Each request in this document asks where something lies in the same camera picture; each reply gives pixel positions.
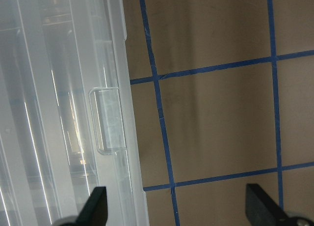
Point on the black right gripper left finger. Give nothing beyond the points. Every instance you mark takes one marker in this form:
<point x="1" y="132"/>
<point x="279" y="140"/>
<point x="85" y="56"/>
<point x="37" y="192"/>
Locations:
<point x="95" y="210"/>

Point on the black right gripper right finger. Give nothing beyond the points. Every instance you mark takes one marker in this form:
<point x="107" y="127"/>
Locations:
<point x="262" y="210"/>

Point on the clear plastic box lid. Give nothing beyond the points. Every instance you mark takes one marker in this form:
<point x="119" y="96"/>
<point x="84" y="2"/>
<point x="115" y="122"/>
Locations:
<point x="66" y="115"/>

